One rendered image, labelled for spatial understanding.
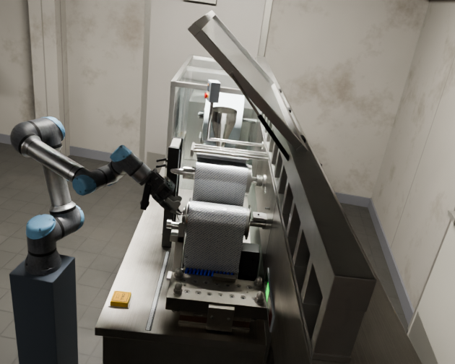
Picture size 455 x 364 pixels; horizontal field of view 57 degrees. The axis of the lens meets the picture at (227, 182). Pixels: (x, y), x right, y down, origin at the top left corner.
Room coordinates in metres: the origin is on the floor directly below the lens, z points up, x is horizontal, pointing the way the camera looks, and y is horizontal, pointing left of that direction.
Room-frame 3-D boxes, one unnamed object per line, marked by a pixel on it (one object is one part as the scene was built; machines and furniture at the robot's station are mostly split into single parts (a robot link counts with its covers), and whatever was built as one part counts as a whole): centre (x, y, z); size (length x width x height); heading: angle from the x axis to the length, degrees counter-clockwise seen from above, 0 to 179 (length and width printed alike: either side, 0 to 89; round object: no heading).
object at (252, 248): (1.58, -0.01, 1.00); 0.33 x 0.07 x 0.20; 92
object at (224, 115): (2.25, 0.07, 1.50); 0.14 x 0.14 x 0.06
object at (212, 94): (2.08, 0.14, 1.66); 0.07 x 0.07 x 0.10; 18
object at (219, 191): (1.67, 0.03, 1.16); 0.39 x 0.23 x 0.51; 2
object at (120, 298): (1.36, 0.37, 0.91); 0.07 x 0.07 x 0.02; 2
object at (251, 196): (2.62, -0.16, 1.02); 2.24 x 0.04 x 0.24; 2
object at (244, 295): (1.36, -0.02, 1.00); 0.40 x 0.16 x 0.06; 92
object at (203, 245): (1.47, 0.02, 1.14); 0.23 x 0.01 x 0.18; 92
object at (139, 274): (2.47, 0.15, 0.88); 2.52 x 0.66 x 0.04; 2
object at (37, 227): (1.53, 0.77, 1.07); 0.13 x 0.12 x 0.14; 156
